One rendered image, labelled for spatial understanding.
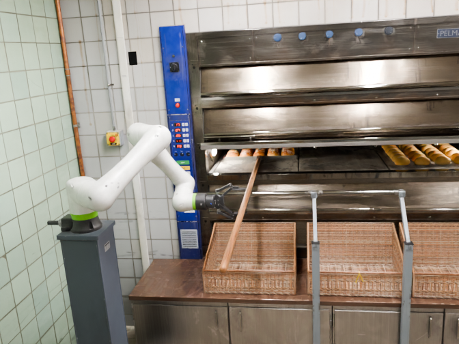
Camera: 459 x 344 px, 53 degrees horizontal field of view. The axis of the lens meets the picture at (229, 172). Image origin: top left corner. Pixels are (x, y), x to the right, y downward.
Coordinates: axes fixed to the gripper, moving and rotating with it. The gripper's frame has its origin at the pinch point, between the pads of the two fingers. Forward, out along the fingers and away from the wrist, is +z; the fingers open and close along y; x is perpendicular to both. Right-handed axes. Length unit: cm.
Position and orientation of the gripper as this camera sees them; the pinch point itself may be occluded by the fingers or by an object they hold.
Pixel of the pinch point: (244, 201)
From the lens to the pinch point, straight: 249.3
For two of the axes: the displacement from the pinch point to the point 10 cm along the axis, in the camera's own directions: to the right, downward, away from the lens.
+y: 0.6, 9.7, 2.5
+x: -1.4, 2.6, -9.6
